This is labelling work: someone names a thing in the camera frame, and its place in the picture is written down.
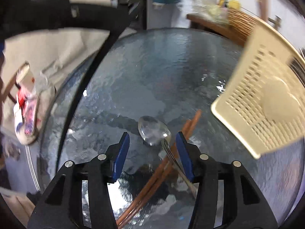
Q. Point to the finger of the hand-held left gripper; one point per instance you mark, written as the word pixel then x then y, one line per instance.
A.
pixel 102 15

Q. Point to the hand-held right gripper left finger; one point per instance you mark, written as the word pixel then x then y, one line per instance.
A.
pixel 121 157

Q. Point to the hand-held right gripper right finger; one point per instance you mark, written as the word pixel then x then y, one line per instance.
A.
pixel 185 157

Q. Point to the metal spoon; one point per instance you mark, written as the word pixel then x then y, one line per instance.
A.
pixel 153 130

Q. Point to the cream plastic utensil holder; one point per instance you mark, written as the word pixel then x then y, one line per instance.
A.
pixel 262 88

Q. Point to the grey water dispenser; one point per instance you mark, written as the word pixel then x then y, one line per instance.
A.
pixel 147 4

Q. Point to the white printed paper cup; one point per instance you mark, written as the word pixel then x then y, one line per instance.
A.
pixel 25 76

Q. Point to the clear plastic bag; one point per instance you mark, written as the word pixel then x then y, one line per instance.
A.
pixel 45 83

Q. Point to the round glass table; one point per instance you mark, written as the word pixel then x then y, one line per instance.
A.
pixel 154 64

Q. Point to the brown wooden chair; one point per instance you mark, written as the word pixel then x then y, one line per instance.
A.
pixel 10 88

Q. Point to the red paper bag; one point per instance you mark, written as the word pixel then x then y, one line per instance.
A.
pixel 25 119

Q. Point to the crumpled clear plastic bags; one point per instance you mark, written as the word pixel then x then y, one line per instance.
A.
pixel 209 9

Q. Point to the wooden side table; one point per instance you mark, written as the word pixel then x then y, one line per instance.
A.
pixel 209 26

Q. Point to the yellow soap pump bottle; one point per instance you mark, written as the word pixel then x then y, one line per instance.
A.
pixel 234 4

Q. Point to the woven pattern basin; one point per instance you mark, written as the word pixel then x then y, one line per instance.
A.
pixel 243 21

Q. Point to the bronze faucet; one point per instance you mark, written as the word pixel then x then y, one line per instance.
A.
pixel 274 21

